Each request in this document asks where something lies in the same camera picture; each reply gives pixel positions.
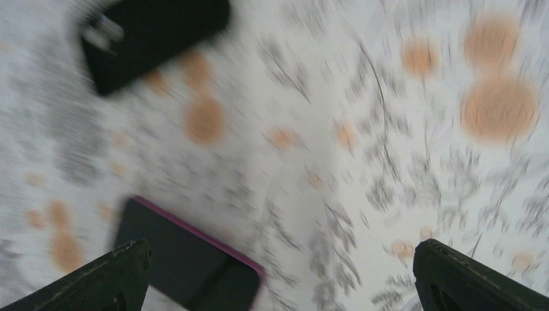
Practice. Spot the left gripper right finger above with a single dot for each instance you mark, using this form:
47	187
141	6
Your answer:
446	279

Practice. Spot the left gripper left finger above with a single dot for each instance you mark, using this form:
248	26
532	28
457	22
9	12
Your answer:
117	280

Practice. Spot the purple phone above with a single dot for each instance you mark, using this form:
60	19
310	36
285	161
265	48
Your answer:
192	268

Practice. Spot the black phone case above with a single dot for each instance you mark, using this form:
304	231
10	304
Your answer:
126	40

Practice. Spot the floral patterned table mat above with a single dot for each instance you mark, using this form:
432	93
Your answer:
323	139

